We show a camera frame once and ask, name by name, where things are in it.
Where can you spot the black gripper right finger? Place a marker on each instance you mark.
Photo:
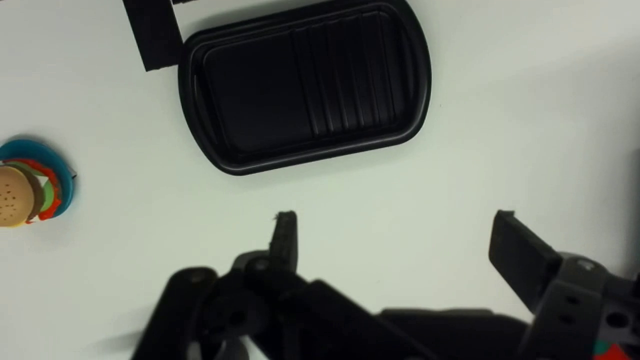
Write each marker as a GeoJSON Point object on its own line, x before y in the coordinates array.
{"type": "Point", "coordinates": [520, 257]}

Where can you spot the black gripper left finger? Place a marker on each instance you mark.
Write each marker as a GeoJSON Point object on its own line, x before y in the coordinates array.
{"type": "Point", "coordinates": [282, 241]}

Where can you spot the colourful toy burger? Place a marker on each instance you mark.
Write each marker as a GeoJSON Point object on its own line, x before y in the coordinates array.
{"type": "Point", "coordinates": [61, 171]}

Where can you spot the black plastic tray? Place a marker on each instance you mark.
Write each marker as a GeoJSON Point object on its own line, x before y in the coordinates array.
{"type": "Point", "coordinates": [301, 87]}

